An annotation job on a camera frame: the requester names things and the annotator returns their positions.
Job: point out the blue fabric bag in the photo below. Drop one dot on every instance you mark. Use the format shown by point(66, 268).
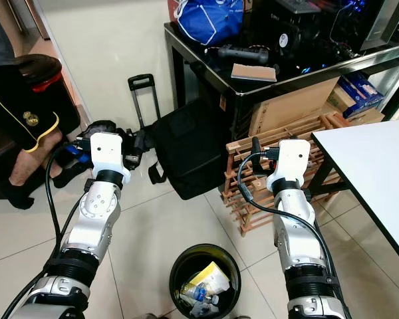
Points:
point(209, 20)

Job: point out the black trolley suitcase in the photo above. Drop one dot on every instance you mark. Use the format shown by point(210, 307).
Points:
point(193, 153)

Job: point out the grey leaning panel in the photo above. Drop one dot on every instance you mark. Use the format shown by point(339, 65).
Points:
point(389, 20)

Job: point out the black open computer case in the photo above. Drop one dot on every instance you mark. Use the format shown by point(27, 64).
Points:
point(299, 33)

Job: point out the yellow white packet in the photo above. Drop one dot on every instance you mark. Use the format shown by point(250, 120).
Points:
point(211, 276)

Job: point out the blue printed box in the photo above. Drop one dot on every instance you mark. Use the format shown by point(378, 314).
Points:
point(362, 93)

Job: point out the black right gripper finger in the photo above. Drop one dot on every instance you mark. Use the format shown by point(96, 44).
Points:
point(257, 149)

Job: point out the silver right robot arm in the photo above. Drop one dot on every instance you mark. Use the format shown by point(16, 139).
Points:
point(296, 226)

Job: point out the large brown cardboard box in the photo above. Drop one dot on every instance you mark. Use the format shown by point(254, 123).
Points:
point(289, 109)

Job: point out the round black rubbish bin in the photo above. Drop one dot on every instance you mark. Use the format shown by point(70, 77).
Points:
point(205, 250)

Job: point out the clear plastic bottle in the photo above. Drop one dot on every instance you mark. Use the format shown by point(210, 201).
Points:
point(196, 294)

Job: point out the white table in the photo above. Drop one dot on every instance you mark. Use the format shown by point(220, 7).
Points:
point(366, 166)

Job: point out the wooden slatted rack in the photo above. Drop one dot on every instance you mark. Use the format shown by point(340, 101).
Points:
point(246, 186)

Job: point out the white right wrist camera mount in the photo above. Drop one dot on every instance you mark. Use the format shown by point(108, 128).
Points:
point(291, 163)

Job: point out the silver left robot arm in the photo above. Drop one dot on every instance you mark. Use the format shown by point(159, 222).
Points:
point(100, 212)

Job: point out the brown flat pad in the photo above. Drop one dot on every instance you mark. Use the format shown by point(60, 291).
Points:
point(254, 71)

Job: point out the black handheld tool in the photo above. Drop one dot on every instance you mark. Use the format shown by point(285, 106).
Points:
point(246, 54)

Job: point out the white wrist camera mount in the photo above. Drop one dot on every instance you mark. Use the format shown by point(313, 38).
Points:
point(291, 163)
point(108, 156)

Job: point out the small black fabric bag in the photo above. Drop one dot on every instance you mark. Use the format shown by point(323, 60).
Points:
point(100, 126)

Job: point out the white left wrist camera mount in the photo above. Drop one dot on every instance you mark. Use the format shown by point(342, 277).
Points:
point(108, 156)

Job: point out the person in dark shorts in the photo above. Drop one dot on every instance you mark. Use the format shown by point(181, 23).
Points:
point(20, 106)

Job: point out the black glossy table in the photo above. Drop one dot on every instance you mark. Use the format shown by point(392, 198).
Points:
point(292, 83)

